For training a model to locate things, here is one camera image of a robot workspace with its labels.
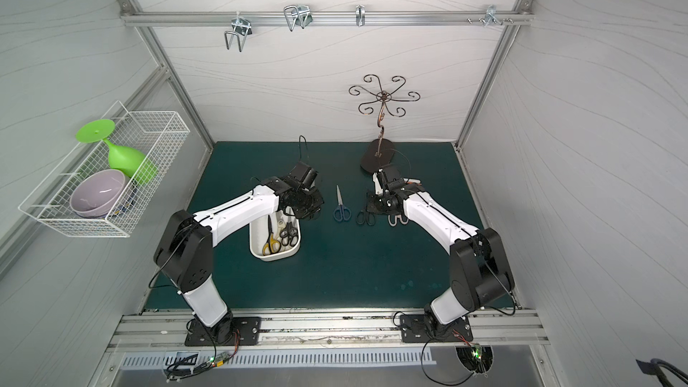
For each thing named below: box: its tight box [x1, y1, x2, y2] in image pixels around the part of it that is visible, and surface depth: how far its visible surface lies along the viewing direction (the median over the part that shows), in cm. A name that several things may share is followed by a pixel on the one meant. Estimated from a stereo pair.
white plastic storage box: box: [249, 206, 302, 262], surface depth 92 cm
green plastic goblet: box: [75, 119, 159, 185], surface depth 64 cm
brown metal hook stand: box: [348, 73, 422, 174], surface depth 98 cm
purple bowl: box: [69, 169, 127, 220], surface depth 61 cm
